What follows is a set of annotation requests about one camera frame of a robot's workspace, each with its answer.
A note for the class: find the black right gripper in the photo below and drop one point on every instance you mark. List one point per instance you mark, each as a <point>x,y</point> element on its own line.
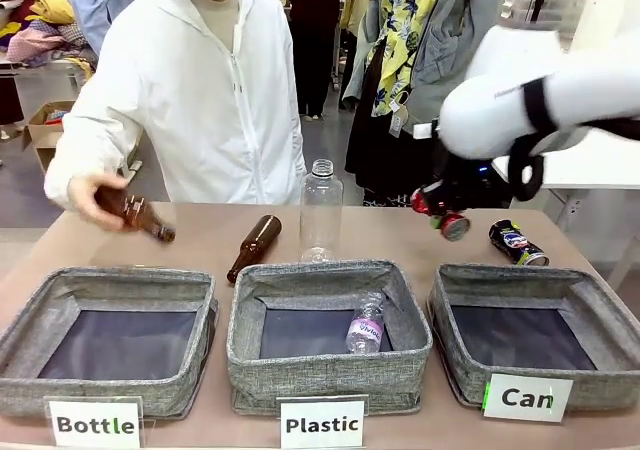
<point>475,185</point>

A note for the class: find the red drink can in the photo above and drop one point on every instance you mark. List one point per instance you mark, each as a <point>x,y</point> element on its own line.
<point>456,228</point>

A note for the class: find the brown glass bottle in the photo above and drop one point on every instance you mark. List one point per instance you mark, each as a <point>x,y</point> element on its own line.
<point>255,245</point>
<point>142,215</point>

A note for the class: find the person right forearm white sleeve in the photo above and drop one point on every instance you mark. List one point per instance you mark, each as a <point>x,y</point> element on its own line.
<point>95,145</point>

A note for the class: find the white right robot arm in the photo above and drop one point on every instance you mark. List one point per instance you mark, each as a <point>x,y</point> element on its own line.
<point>500,95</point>

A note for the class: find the dark blue drink can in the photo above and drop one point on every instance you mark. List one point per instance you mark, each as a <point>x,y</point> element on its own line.
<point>517,244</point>

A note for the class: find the grey fabric basket can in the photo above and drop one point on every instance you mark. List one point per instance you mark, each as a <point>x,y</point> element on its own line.
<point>535,327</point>

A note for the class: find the grey fabric basket plastic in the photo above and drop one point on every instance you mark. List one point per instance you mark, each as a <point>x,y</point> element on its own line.
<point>327,335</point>

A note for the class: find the white sign reading Can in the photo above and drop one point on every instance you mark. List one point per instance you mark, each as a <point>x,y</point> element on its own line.
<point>527,398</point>

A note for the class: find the grey fabric basket bottle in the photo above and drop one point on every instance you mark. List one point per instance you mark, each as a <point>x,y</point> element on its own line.
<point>107,342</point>

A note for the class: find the person right hand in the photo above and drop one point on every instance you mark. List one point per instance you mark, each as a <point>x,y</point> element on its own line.
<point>87,202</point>

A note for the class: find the paper tag on clothing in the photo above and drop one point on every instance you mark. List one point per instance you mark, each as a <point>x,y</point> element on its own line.
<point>396,121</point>

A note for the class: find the clear empty plastic bottle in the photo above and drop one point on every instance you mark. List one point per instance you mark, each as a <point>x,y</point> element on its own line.
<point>321,210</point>

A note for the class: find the person grey hoodie yellow shirt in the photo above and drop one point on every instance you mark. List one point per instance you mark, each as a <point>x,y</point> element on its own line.
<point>415,55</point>

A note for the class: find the plastic bottle purple label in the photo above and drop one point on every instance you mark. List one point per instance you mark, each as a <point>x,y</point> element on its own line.
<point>367,326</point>

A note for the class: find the white side table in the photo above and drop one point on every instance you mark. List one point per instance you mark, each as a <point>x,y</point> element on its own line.
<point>590,170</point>

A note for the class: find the person in dark clothes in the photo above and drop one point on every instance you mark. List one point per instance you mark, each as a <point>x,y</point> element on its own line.
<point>320,30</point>

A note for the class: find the person torso white jacket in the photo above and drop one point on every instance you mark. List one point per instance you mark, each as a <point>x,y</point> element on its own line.
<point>210,100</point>

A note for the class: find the white sign reading Plastic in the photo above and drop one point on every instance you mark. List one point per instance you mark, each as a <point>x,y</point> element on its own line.
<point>322,424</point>

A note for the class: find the person in blue shirt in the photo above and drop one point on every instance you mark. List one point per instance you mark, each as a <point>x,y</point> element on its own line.
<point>95,5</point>

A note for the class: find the open cardboard box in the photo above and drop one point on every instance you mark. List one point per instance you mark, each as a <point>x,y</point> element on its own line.
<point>47,130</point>

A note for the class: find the white sign reading Bottle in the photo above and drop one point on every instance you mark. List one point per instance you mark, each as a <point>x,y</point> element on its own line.
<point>95,424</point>

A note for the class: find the pile of colourful fabrics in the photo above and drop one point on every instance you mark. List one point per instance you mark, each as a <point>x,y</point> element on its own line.
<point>35,25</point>

